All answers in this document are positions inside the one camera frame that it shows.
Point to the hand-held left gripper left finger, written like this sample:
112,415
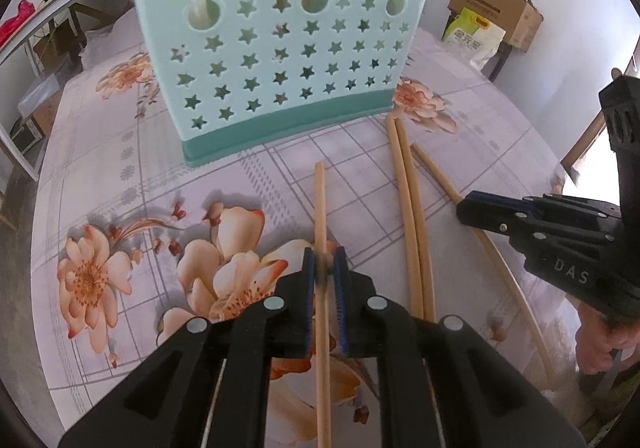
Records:
295,318

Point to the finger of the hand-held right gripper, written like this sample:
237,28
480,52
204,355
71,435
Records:
550,208
530,230

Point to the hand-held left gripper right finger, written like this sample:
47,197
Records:
350,318

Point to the wooden chopstick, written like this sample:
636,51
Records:
435,171
400,178
320,208
411,178

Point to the teal plastic utensil holder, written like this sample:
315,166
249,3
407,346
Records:
280,78

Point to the person's right hand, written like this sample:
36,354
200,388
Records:
595,343

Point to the person's olive clothing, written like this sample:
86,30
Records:
615,393

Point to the white and green rice bag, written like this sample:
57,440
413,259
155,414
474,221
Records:
472,36

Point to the large cardboard box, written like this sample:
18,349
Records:
500,3

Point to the toaster oven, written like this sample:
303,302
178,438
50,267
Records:
25,134

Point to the white table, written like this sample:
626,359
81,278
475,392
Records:
60,12

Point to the red plastic bag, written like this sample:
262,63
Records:
17,21

